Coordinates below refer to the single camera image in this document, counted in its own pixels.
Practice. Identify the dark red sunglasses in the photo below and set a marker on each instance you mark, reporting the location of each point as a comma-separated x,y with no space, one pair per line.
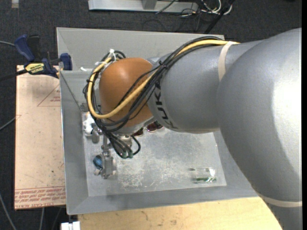
154,127

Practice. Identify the white crumpled object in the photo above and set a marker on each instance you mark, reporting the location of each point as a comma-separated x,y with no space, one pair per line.
87,124

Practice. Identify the clear glass object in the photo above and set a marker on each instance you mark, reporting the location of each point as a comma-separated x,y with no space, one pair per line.
204,175

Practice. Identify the small grey cylinder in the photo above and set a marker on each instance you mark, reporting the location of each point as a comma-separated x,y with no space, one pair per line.
95,135

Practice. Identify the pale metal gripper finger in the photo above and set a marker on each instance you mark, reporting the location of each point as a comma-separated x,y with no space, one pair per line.
110,166

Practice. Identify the blue round object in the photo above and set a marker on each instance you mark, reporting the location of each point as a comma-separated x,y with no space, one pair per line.
97,162

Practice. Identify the grey metal bin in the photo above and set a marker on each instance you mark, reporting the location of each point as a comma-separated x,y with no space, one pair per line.
168,166

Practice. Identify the brown cardboard board red print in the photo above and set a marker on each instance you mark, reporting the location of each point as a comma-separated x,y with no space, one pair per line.
38,138

